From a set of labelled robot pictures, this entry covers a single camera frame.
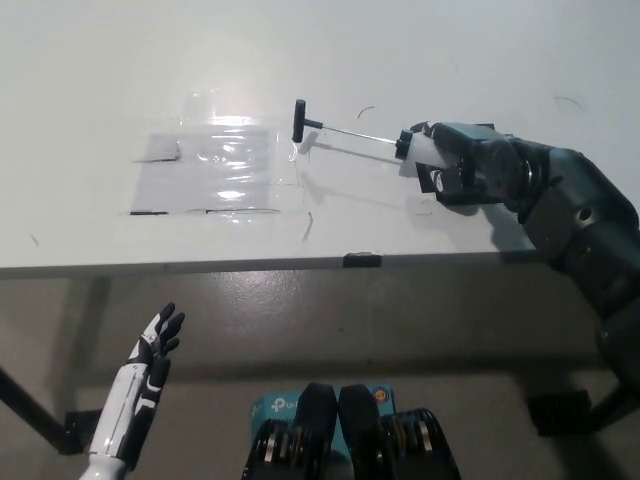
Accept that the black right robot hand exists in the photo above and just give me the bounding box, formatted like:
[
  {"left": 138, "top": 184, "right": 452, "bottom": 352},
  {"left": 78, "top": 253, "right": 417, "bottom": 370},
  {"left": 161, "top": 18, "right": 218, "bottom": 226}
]
[{"left": 399, "top": 119, "right": 532, "bottom": 206}]

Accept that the black diagonal table leg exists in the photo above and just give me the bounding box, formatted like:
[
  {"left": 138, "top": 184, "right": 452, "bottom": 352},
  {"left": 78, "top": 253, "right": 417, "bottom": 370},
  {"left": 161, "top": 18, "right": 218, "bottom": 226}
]
[{"left": 0, "top": 364, "right": 69, "bottom": 444}]

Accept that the white air pump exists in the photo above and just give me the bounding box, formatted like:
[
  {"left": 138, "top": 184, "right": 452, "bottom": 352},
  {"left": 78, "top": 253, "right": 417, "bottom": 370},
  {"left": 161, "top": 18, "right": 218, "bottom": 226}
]
[{"left": 292, "top": 98, "right": 451, "bottom": 174}]

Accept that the black tape patch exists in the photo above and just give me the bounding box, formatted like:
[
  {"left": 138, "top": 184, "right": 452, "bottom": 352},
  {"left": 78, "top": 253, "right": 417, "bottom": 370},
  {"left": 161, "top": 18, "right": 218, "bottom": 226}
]
[{"left": 414, "top": 121, "right": 511, "bottom": 207}]

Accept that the transparent plastic sheet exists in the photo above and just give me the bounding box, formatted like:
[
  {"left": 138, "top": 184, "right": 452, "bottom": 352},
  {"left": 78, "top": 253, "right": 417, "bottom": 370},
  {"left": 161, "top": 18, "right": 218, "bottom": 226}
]
[{"left": 119, "top": 92, "right": 314, "bottom": 219}]

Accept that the black table edge clip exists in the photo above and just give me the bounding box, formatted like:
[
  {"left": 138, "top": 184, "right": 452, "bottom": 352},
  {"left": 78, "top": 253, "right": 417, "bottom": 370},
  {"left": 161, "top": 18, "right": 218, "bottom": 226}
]
[{"left": 343, "top": 252, "right": 382, "bottom": 269}]

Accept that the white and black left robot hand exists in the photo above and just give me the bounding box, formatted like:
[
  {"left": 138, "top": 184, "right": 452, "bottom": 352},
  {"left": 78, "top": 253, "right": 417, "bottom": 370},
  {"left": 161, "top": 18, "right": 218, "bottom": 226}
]
[{"left": 87, "top": 301, "right": 186, "bottom": 474}]

